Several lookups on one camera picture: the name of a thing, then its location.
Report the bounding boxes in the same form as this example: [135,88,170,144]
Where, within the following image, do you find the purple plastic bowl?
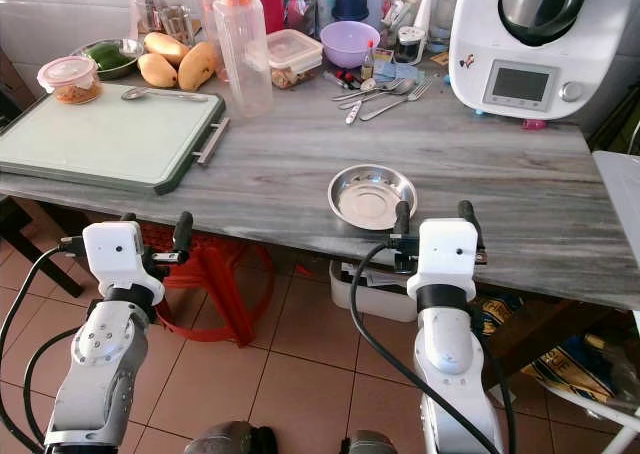
[319,20,383,70]

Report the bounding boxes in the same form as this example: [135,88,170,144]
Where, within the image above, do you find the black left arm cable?
[0,243,83,454]
[23,326,83,447]

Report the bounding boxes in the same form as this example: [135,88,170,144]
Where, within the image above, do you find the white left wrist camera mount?
[82,221,167,308]

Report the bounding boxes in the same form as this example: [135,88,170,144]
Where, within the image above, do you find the white food processor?
[447,0,608,125]

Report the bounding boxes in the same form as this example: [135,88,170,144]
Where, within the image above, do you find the clear bottle orange cap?
[211,0,275,119]

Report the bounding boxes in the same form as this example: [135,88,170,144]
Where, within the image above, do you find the jar with colourful contents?
[285,0,320,35]

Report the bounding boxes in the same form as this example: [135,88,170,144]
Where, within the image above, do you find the dark blue cup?
[331,0,372,23]

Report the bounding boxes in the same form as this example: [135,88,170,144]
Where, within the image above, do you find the white rod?
[545,379,640,427]

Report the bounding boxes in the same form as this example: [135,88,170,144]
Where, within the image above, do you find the green fruit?
[85,42,133,71]

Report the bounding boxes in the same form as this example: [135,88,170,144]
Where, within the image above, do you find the red plastic stool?
[140,224,267,347]

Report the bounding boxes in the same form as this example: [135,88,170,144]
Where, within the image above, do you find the clear glass jar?
[150,0,197,44]

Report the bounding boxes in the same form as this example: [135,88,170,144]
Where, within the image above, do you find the small steel spoon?
[331,79,407,103]

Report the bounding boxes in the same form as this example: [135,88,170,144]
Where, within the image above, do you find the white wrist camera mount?
[82,221,167,308]
[406,218,480,298]

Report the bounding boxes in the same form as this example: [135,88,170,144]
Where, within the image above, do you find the square clear food container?
[268,28,325,89]

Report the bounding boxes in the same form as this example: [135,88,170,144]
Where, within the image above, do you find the large steel spoon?
[120,86,210,103]

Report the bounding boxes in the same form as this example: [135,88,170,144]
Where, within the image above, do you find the white side surface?
[591,150,640,250]

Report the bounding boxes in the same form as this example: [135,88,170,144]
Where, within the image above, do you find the yellow mango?
[177,40,222,93]
[143,31,192,66]
[137,53,180,90]

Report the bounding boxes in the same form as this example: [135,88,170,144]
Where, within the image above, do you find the round pink-lidded food tub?
[37,55,104,106]

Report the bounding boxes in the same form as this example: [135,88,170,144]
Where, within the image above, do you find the grey robot left foot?
[184,422,277,454]

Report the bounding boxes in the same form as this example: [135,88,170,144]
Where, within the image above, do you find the grey robot foot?
[184,422,277,454]
[341,430,401,454]

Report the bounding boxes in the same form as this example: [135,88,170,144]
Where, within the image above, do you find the patterned cloth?
[478,294,640,405]

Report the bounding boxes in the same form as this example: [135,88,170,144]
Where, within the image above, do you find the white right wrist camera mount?
[406,218,480,298]

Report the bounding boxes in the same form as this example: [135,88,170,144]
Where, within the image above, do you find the white plastic storage box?
[327,261,421,324]

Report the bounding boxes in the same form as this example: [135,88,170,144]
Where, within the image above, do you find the steel fruit bowl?
[72,39,147,81]

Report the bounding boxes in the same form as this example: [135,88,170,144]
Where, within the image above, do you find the grey robot right foot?
[341,430,401,454]

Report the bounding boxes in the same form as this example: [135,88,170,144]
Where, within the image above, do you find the round steel plate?
[326,163,420,232]

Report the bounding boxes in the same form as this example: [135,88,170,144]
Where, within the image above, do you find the pale green serving tray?
[0,84,231,196]

